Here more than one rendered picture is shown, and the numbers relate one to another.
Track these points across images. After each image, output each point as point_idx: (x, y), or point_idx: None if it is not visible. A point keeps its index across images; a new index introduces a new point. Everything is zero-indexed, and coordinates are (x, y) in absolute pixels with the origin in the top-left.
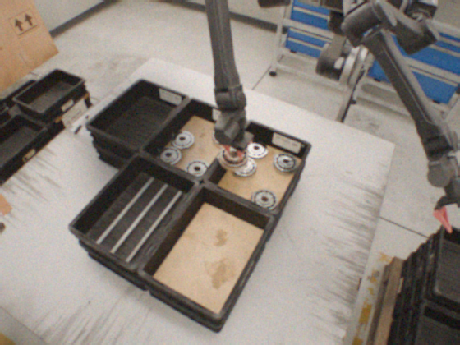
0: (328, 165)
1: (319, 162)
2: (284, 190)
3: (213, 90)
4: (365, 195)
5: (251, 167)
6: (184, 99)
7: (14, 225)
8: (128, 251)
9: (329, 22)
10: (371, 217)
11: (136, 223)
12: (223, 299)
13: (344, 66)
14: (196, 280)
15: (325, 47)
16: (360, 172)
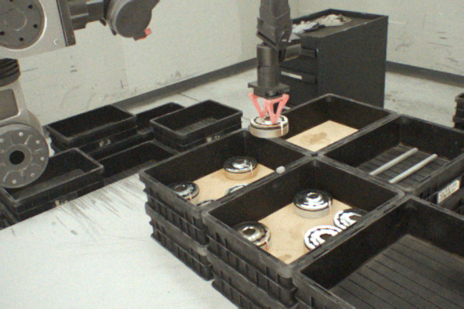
0: (92, 245)
1: (99, 252)
2: (205, 178)
3: (291, 20)
4: (86, 207)
5: (233, 189)
6: (305, 264)
7: None
8: (413, 158)
9: (14, 65)
10: (108, 190)
11: (405, 171)
12: (319, 127)
13: (30, 111)
14: (340, 137)
15: (14, 125)
16: (57, 230)
